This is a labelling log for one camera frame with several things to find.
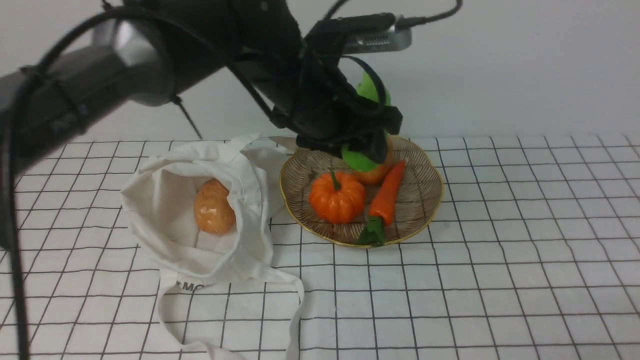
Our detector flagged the brown toy potato in basket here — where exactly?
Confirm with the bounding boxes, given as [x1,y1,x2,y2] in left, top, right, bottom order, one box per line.
[352,136,394,186]

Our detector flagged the orange toy pumpkin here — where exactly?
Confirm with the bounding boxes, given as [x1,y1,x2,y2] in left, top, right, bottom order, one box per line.
[308,170,366,224]

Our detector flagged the green toy cucumber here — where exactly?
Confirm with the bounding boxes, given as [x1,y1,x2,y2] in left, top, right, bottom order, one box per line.
[340,72,383,173]

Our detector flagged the tan toy potato in bag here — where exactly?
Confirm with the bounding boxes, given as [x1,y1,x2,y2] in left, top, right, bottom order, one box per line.
[193,178,236,235]

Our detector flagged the orange toy carrot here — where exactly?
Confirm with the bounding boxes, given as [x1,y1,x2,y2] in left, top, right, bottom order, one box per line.
[355,160,406,247]

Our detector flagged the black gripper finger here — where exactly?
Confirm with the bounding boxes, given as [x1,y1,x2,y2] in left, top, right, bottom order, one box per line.
[350,131,389,165]

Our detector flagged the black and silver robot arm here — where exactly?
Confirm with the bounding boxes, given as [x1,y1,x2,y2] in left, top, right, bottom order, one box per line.
[1,0,422,249]

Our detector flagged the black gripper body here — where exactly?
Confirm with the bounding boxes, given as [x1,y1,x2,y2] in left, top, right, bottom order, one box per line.
[287,20,403,156]

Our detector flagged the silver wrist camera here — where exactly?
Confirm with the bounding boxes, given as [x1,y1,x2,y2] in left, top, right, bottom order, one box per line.
[311,13,413,55]

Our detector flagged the white cloth tote bag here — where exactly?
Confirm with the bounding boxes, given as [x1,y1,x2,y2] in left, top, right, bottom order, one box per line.
[120,133,306,360]

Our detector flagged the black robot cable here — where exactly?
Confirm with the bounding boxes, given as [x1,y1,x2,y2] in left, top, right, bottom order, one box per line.
[0,0,464,360]

